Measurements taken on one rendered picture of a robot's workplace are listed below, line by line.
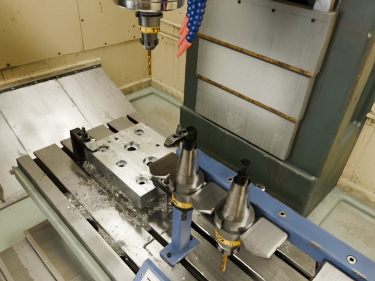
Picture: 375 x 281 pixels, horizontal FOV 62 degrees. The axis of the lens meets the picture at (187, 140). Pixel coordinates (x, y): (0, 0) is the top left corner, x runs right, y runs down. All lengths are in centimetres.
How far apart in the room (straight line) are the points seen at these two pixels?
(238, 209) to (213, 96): 85
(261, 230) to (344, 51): 65
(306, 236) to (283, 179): 75
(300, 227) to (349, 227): 101
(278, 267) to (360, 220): 77
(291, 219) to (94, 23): 158
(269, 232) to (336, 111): 63
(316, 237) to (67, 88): 152
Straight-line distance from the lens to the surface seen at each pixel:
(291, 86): 107
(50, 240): 115
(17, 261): 115
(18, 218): 141
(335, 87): 105
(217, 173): 58
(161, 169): 59
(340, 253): 52
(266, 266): 87
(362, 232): 153
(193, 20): 61
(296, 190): 126
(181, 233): 78
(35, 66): 180
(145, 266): 77
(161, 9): 69
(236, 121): 125
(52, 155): 119
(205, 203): 54
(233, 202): 48
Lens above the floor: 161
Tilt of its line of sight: 36 degrees down
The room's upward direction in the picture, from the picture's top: 4 degrees clockwise
